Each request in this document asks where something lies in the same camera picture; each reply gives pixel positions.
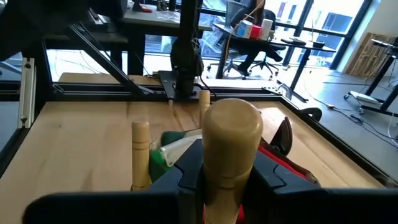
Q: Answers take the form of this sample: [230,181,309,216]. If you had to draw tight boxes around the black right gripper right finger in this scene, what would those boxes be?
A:
[245,151,398,224]

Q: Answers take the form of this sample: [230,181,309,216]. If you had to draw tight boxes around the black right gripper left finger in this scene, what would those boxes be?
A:
[23,139,205,224]

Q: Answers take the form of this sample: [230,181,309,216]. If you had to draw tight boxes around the red knitted garden glove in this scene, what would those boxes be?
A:
[201,144,312,224]

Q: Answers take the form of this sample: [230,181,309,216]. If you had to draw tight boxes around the wooden handled garden tool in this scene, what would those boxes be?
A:
[131,120,152,191]

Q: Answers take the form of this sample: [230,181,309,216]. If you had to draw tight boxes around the pruning shears red handle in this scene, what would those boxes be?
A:
[269,116,321,184]

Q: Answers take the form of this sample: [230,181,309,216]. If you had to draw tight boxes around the wide trowel wooden handle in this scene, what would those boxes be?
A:
[201,98,264,224]

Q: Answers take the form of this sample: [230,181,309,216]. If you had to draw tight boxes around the narrow trowel wooden handle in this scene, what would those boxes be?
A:
[198,90,211,128]

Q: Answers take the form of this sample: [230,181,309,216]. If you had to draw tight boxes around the black standing desk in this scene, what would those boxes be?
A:
[343,37,398,118]

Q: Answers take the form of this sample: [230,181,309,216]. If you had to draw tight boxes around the person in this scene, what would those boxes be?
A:
[229,0,284,77]

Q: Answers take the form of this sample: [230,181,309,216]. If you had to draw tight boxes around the wooden panel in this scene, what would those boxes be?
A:
[345,32,396,78]

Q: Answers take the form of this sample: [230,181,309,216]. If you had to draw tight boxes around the black desk with boxes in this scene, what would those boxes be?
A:
[213,23,337,103]

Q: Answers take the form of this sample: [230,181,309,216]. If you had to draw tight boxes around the black window frames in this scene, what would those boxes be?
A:
[198,0,374,71]

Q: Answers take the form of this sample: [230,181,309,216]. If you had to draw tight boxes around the white cylinder container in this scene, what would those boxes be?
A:
[260,17,274,41]

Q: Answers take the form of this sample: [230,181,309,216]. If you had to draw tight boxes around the red box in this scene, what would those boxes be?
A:
[250,24,263,40]

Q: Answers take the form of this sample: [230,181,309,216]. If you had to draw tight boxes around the dark office desk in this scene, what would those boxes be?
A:
[119,9,214,77]

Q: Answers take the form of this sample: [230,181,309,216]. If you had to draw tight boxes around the blue white box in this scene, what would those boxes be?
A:
[237,19,254,39]

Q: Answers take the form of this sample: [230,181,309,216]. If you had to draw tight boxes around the red item on desk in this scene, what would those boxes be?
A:
[132,0,154,14]

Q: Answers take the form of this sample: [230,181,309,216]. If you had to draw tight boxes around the grey office chair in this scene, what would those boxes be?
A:
[206,0,289,80]

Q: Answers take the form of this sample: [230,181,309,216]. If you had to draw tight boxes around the black curved frame handle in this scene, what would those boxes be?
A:
[298,107,323,123]

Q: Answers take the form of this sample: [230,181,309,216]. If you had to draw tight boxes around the floor cables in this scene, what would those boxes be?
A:
[306,90,398,147]

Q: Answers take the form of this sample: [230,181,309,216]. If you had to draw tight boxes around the black aluminium table frame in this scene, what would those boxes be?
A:
[0,0,398,189]

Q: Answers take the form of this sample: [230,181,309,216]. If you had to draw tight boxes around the silver aluminium bracket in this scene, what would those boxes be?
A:
[17,57,37,129]

